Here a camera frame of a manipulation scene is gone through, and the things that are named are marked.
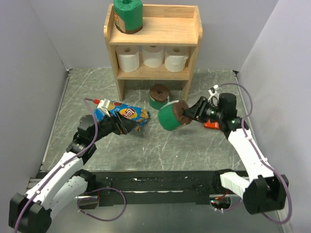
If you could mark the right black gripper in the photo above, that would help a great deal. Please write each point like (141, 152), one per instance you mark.
(197, 111)

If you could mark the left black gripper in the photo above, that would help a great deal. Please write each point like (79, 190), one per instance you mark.
(121, 125)

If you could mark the green roll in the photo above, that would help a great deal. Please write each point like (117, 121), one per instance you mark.
(128, 15)
(159, 95)
(171, 116)

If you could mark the white paper roll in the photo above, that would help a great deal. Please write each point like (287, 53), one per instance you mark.
(176, 57)
(152, 55)
(128, 57)

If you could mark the green roll front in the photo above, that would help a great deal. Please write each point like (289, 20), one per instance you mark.
(128, 15)

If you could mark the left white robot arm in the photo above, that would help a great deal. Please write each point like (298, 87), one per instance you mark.
(33, 212)

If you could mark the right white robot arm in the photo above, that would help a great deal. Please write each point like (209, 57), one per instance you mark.
(263, 191)

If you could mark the wooden two-tier shelf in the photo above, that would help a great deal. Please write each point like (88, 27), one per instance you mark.
(164, 25)

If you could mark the blue Lays chip bag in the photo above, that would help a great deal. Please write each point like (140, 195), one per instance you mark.
(137, 114)

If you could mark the orange razor package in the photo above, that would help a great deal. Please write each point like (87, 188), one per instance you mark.
(210, 124)

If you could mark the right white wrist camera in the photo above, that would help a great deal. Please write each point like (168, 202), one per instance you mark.
(213, 92)

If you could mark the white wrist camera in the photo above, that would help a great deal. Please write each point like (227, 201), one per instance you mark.
(102, 109)
(213, 92)

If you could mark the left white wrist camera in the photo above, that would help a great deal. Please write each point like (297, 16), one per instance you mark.
(102, 109)

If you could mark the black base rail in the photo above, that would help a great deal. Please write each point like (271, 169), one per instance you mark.
(153, 187)

